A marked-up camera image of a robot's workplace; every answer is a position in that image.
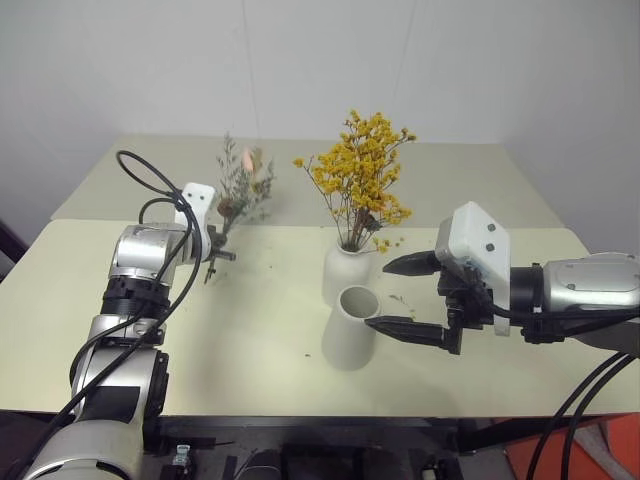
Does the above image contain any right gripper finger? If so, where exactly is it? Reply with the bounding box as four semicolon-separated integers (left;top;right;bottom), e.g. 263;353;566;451
381;250;442;278
365;315;449;352

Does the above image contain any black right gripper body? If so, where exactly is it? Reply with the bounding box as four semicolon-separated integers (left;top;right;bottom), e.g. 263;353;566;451
436;260;497;357

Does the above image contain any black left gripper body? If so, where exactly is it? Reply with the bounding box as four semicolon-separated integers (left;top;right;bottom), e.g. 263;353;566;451
201;224;222;264

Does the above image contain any dried green flower bouquet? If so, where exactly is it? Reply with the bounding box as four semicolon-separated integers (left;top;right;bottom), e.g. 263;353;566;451
202;131;277;286

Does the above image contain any yellow dried flower bouquet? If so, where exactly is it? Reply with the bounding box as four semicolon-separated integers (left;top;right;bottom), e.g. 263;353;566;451
292;109;418;254

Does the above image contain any cylindrical white vase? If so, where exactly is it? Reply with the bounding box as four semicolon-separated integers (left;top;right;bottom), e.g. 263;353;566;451
320;284;384;373

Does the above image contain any round-shouldered white vase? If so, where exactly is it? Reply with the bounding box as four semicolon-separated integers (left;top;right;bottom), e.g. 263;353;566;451
322;241;374;307

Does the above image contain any dark rounded shape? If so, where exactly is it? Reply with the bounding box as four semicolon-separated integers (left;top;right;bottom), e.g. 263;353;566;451
233;446;287;480

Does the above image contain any small metal clip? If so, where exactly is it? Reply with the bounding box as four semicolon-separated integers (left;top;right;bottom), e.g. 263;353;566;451
171;441;194;469

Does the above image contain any orange box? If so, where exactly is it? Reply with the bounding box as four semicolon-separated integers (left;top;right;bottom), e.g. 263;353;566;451
503;413;640;480

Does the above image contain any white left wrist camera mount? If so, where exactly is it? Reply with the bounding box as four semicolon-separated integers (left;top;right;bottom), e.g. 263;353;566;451
173;182;219;264

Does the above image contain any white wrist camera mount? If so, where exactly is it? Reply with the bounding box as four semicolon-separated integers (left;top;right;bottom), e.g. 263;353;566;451
173;182;219;264
433;201;513;337

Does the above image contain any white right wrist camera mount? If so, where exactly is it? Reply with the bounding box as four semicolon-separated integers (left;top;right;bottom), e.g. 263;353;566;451
433;201;513;337

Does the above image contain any black table edge rail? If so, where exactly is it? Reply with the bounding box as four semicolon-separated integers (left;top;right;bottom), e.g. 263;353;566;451
143;413;507;454

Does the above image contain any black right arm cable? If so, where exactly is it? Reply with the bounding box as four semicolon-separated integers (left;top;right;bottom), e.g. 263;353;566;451
559;352;640;480
527;349;634;480

